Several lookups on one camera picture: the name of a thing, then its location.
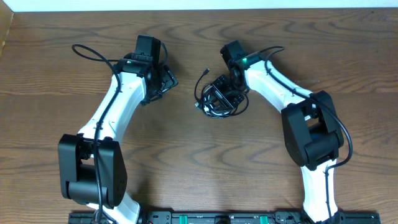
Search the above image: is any white usb cable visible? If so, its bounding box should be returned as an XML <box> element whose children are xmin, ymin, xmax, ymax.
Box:
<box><xmin>201</xmin><ymin>86</ymin><xmax>234</xmax><ymax>118</ymax></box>

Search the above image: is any black usb cable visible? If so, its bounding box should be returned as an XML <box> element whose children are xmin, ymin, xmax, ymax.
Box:
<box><xmin>193</xmin><ymin>68</ymin><xmax>250</xmax><ymax>119</ymax></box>

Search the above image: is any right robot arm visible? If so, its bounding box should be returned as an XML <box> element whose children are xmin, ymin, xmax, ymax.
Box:
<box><xmin>203</xmin><ymin>40</ymin><xmax>349</xmax><ymax>223</ymax></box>

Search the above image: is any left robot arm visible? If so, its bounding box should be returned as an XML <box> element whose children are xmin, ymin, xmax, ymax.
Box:
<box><xmin>58</xmin><ymin>35</ymin><xmax>178</xmax><ymax>223</ymax></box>

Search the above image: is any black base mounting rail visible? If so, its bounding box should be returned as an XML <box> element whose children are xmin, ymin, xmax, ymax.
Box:
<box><xmin>67</xmin><ymin>210</ymin><xmax>382</xmax><ymax>224</ymax></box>

